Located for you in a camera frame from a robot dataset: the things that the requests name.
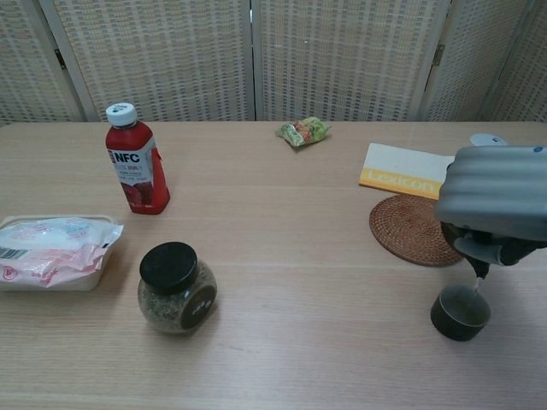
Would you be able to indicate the dark ceramic cup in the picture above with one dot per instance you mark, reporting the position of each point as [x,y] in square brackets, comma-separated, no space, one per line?
[444,324]

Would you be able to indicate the woven folding screen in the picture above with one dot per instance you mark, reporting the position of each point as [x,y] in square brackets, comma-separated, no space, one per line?
[171,55]

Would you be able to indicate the red NFC juice bottle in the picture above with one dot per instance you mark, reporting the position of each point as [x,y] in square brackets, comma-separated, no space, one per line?
[141,188]

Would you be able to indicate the black teapot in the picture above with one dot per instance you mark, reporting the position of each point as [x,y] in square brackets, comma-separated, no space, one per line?
[519,252]

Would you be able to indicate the beige plastic tray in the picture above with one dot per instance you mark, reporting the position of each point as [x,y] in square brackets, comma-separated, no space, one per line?
[64,285]

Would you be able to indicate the green snack packet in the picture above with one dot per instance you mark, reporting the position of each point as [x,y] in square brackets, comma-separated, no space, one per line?
[303,130]

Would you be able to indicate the round woven rattan coaster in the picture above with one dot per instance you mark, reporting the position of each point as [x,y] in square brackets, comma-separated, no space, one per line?
[406,226]

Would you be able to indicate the yellow white Lexicon book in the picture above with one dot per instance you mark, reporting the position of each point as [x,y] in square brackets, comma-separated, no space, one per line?
[397,164]

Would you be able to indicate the pink white snack bag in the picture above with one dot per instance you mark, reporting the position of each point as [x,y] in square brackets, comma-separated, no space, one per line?
[51,247]

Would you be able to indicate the glass jar black lid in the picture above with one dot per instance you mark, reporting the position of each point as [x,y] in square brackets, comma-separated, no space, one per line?
[171,265]

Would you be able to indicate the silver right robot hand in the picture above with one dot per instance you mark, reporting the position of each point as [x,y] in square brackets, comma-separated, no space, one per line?
[495,188]

